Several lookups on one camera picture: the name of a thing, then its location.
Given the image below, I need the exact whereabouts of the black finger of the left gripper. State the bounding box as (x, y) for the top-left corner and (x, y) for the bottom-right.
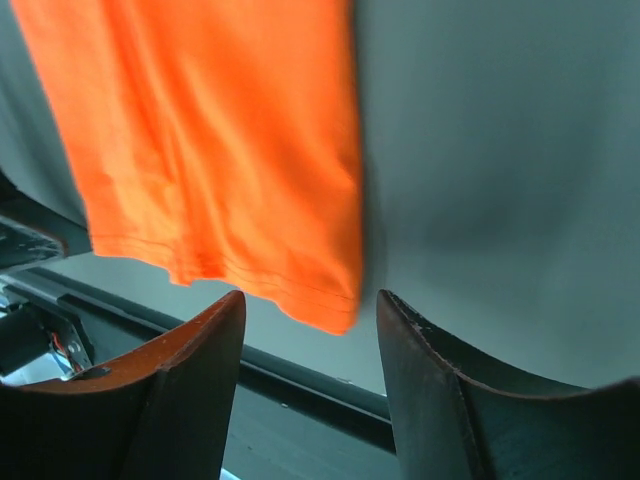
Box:
(1, 173), (68, 273)

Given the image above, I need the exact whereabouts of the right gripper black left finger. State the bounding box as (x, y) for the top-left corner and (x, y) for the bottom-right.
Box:
(1, 291), (246, 479)

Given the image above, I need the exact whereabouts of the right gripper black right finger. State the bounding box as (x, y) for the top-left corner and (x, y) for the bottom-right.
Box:
(376, 290), (639, 479)

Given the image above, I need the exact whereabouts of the orange t-shirt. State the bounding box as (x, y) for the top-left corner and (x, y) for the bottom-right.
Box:
(11, 1), (364, 335)

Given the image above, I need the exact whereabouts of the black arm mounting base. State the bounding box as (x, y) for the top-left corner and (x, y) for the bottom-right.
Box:
(0, 199), (401, 480)

